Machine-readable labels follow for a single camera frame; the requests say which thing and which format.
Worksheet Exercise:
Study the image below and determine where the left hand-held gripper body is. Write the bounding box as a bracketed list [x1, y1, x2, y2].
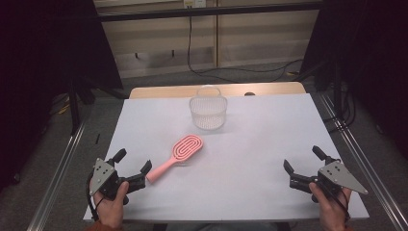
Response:
[89, 157, 147, 206]

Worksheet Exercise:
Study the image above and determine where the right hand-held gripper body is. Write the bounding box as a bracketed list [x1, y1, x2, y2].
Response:
[289, 160, 370, 204]

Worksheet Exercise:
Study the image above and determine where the pink hairbrush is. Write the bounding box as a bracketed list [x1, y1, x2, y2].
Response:
[145, 134, 205, 184]

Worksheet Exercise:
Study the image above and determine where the clear plastic basket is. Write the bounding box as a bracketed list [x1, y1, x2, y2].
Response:
[189, 85, 229, 131]

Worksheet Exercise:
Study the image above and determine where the person's left hand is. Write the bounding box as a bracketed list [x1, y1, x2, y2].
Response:
[92, 181, 130, 229]

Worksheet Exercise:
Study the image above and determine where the person's right hand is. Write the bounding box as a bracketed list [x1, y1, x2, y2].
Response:
[308, 182, 352, 227]

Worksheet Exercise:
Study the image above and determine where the black stand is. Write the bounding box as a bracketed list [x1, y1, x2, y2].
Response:
[68, 76, 96, 136]

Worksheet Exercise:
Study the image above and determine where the wooden table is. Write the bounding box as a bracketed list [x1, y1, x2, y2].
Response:
[129, 81, 307, 100]

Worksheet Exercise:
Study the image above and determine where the black curtain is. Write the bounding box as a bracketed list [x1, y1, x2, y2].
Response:
[0, 0, 125, 192]
[300, 0, 408, 160]

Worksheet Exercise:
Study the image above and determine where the black horizontal bar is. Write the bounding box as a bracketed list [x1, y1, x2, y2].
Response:
[97, 1, 323, 23]

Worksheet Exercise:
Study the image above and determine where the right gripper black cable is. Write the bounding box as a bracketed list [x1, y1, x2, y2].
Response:
[316, 179, 351, 223]

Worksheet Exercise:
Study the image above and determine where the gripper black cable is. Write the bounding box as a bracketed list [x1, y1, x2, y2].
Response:
[316, 179, 351, 223]
[85, 172, 105, 222]

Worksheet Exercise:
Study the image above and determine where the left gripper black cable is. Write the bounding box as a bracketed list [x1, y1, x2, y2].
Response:
[85, 172, 105, 222]

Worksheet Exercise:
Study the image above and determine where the metal floor rail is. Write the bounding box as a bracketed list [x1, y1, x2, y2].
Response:
[26, 123, 87, 231]
[319, 93, 408, 231]

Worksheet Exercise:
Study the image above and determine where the bundle of black cables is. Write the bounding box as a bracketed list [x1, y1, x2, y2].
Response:
[322, 81, 358, 133]

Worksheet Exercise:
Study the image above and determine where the yellow cable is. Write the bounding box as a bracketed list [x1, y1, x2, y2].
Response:
[57, 101, 71, 116]

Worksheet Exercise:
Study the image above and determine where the long black floor cable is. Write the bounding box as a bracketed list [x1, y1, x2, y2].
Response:
[187, 13, 305, 84]

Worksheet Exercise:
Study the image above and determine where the wall socket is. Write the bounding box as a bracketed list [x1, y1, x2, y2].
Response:
[183, 0, 207, 10]

